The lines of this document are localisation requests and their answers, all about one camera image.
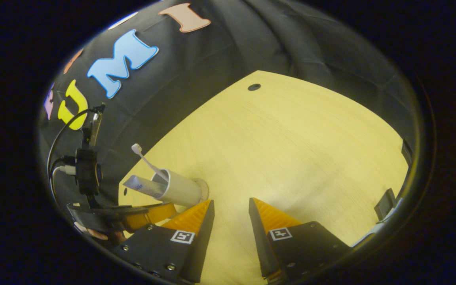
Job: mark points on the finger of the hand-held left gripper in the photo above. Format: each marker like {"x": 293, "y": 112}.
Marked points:
{"x": 152, "y": 213}

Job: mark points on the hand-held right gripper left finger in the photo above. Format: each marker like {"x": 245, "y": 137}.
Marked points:
{"x": 196, "y": 245}

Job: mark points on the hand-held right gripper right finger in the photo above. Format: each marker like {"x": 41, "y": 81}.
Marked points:
{"x": 261, "y": 245}

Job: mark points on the white toothpaste tube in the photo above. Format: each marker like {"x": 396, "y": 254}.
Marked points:
{"x": 141, "y": 185}

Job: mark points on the white toothbrush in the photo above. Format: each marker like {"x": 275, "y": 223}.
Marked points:
{"x": 147, "y": 161}

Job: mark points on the wooden desktop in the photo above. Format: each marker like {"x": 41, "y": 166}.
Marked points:
{"x": 291, "y": 150}

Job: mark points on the dark object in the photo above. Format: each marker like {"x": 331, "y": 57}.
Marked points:
{"x": 386, "y": 204}

